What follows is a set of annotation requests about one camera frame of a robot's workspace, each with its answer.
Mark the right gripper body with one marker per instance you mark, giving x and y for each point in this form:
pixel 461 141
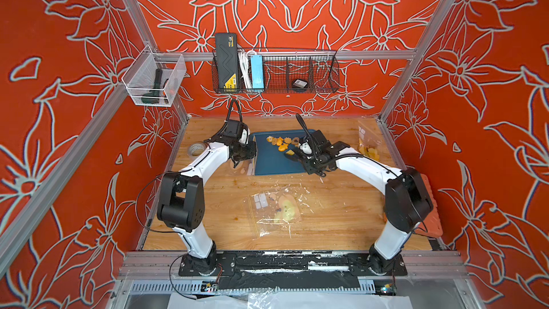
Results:
pixel 313 164

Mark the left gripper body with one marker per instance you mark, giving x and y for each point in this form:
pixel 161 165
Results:
pixel 240 151

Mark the clear resealable bag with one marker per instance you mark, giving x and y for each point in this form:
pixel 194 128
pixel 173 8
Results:
pixel 243 168
pixel 368 141

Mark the black metal tongs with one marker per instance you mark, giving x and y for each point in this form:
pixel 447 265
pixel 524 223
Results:
pixel 295 155

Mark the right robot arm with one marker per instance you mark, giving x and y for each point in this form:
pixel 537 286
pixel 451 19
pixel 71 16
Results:
pixel 407 199

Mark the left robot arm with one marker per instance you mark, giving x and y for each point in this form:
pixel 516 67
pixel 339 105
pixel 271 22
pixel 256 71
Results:
pixel 181 204

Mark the clear bag with yellow toys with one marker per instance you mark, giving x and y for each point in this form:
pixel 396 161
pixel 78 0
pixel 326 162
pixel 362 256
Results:
pixel 278 208

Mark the blue plastic tray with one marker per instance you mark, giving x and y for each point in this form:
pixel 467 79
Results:
pixel 269 160

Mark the clear tape roll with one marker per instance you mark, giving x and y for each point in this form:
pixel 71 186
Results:
pixel 196 149

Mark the black box with yellow label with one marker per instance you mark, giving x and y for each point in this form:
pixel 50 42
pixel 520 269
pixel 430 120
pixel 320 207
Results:
pixel 227 62

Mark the light blue box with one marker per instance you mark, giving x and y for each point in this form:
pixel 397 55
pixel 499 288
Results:
pixel 256 63

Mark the clear acrylic bin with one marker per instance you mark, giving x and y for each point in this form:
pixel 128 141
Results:
pixel 139 78

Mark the orange tool case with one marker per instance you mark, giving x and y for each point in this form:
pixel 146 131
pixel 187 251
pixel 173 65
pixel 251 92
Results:
pixel 431 226

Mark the black wire basket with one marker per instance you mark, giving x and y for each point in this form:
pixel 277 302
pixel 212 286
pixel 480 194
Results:
pixel 281 66

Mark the dark green screwdriver handle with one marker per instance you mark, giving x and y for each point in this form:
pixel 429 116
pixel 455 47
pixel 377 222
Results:
pixel 153 96

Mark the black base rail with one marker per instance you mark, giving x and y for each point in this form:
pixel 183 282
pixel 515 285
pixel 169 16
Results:
pixel 237 272

